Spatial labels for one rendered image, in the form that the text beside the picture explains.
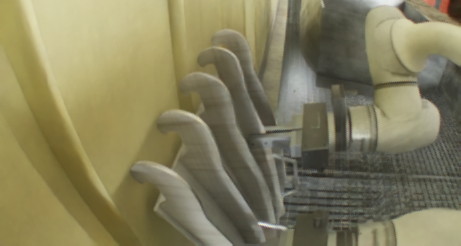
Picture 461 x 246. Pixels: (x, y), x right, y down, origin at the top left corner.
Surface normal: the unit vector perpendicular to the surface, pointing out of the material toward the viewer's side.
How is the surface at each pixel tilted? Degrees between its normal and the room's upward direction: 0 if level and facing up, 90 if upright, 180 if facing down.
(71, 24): 90
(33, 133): 90
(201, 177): 90
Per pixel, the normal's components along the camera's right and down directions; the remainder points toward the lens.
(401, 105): -0.44, -0.09
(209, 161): -0.22, 0.62
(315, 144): -0.25, -0.78
